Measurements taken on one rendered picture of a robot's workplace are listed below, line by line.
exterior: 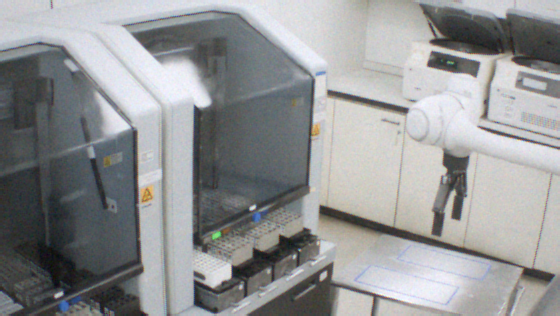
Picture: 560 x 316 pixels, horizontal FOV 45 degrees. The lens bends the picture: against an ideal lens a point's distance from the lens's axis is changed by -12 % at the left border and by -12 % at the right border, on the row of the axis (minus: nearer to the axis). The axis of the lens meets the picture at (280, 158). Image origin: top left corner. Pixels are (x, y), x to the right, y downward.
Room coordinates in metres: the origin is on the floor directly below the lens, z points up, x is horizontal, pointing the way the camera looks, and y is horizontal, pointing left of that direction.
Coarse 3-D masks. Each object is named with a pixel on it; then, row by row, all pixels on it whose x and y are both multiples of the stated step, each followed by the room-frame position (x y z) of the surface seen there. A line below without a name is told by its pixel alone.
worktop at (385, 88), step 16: (336, 80) 4.73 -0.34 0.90; (352, 80) 4.76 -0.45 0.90; (368, 80) 4.79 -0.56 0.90; (384, 80) 4.83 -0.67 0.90; (400, 80) 4.87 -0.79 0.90; (368, 96) 4.41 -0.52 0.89; (384, 96) 4.38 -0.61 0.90; (400, 96) 4.41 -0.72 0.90; (496, 128) 3.91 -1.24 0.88; (512, 128) 3.88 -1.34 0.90
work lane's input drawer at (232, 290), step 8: (224, 280) 2.12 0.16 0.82; (232, 280) 2.14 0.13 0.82; (240, 280) 2.15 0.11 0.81; (200, 288) 2.09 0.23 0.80; (208, 288) 2.08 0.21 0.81; (216, 288) 2.07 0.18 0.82; (224, 288) 2.08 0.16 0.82; (232, 288) 2.10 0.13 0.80; (240, 288) 2.14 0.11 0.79; (200, 296) 2.09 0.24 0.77; (208, 296) 2.07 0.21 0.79; (216, 296) 2.05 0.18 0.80; (224, 296) 2.07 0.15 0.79; (232, 296) 2.10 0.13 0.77; (240, 296) 2.14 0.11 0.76; (216, 304) 2.05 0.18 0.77; (224, 304) 2.07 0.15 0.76; (232, 304) 2.09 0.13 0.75; (248, 304) 2.10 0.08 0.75; (232, 312) 2.04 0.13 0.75
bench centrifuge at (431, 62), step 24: (432, 0) 4.38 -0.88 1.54; (456, 24) 4.46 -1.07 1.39; (480, 24) 4.27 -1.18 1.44; (432, 48) 4.28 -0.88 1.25; (456, 48) 4.65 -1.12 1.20; (480, 48) 4.59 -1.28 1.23; (504, 48) 4.43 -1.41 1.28; (408, 72) 4.30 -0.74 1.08; (432, 72) 4.20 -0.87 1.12; (456, 72) 4.11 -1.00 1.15; (480, 72) 4.04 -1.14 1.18; (408, 96) 4.29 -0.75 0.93
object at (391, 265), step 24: (384, 240) 2.50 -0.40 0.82; (408, 240) 2.50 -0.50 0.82; (360, 264) 2.29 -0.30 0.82; (384, 264) 2.30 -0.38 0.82; (408, 264) 2.30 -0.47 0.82; (432, 264) 2.30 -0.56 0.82; (456, 264) 2.30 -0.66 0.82; (480, 264) 2.30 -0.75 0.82; (504, 264) 2.30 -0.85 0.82; (336, 288) 2.16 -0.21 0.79; (360, 288) 2.12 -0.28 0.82; (384, 288) 2.12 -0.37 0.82; (408, 288) 2.12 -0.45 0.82; (432, 288) 2.12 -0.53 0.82; (456, 288) 2.11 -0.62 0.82; (480, 288) 2.11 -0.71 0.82; (504, 288) 2.11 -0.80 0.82; (336, 312) 2.17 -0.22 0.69; (432, 312) 1.98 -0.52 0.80; (456, 312) 1.95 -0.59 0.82; (480, 312) 1.94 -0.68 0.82
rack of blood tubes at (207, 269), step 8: (200, 256) 2.21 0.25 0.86; (208, 256) 2.21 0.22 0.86; (200, 264) 2.15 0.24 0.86; (208, 264) 2.16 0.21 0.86; (216, 264) 2.16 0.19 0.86; (224, 264) 2.17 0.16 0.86; (200, 272) 2.11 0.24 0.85; (208, 272) 2.09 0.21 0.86; (216, 272) 2.10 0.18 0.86; (224, 272) 2.13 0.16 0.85; (200, 280) 2.11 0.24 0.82; (208, 280) 2.09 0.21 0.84; (216, 280) 2.09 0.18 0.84
